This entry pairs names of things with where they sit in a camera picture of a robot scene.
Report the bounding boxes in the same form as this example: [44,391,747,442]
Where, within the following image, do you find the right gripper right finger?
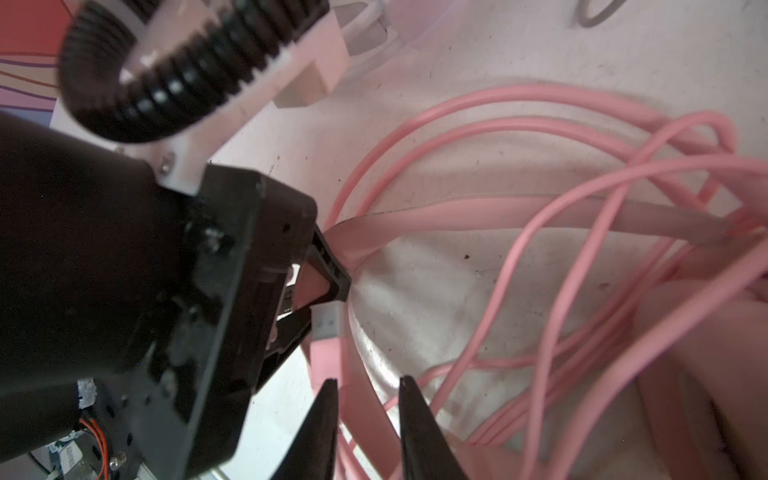
[398,376,468,480]

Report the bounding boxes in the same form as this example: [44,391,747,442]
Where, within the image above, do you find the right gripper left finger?
[271,379,339,480]

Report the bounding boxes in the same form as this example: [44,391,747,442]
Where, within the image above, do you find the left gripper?
[1,115,351,479]

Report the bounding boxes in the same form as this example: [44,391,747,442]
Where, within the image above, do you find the pink headphone cable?
[309,83,768,480]

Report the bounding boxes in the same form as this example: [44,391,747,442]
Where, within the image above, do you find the pink cat-ear headphones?
[325,196,755,449]

